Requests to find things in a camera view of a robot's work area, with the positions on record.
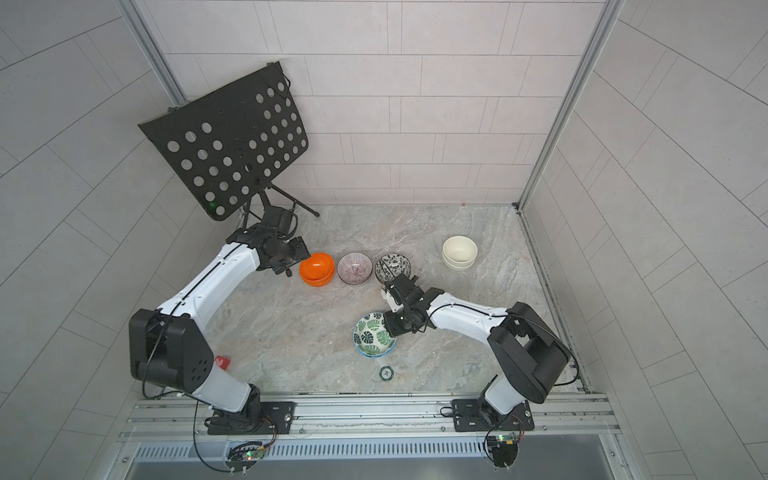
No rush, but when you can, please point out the large green leaf bowl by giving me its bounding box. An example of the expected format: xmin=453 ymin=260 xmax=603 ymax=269
xmin=356 ymin=345 xmax=394 ymax=358

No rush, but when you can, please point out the small green leaf bowl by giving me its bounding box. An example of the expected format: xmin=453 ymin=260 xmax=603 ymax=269
xmin=353 ymin=312 xmax=396 ymax=349

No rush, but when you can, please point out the orange bowl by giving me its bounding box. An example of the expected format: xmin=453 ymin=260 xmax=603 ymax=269
xmin=299 ymin=252 xmax=335 ymax=287

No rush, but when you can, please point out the black floral bowl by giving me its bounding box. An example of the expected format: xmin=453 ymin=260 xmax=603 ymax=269
xmin=374 ymin=253 xmax=411 ymax=284

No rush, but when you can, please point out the purple striped bowl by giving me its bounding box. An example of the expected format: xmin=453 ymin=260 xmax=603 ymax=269
xmin=336 ymin=252 xmax=373 ymax=285

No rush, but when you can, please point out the cream bowl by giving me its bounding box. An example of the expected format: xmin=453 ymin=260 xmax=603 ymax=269
xmin=443 ymin=256 xmax=476 ymax=271
xmin=442 ymin=235 xmax=478 ymax=264

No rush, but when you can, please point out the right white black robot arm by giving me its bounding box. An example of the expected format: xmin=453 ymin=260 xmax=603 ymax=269
xmin=382 ymin=274 xmax=571 ymax=415

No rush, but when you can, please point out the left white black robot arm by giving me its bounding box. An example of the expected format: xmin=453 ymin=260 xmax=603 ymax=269
xmin=129 ymin=206 xmax=310 ymax=414

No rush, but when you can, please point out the small green tape roll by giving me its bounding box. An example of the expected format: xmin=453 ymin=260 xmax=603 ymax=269
xmin=379 ymin=366 xmax=394 ymax=382

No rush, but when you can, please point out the black perforated music stand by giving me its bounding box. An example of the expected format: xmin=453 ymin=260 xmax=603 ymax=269
xmin=139 ymin=62 xmax=309 ymax=222

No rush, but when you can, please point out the small red block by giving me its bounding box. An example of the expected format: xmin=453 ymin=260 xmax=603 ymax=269
xmin=215 ymin=356 xmax=230 ymax=370

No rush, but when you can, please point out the right circuit board connector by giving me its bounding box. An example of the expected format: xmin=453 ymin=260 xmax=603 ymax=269
xmin=483 ymin=435 xmax=519 ymax=468

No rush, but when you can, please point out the circuit board connector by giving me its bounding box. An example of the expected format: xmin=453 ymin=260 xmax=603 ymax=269
xmin=225 ymin=441 xmax=268 ymax=476
xmin=483 ymin=435 xmax=519 ymax=468

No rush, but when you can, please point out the left circuit board connector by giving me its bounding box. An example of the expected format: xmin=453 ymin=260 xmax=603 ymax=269
xmin=225 ymin=441 xmax=268 ymax=476

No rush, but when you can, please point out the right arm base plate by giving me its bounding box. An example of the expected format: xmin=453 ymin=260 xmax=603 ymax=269
xmin=450 ymin=399 xmax=535 ymax=433

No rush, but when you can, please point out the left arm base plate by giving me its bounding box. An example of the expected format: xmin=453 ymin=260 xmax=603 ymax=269
xmin=204 ymin=402 xmax=296 ymax=436

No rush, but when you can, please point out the aluminium mounting rail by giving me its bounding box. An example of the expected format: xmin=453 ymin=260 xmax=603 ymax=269
xmin=116 ymin=392 xmax=622 ymax=444

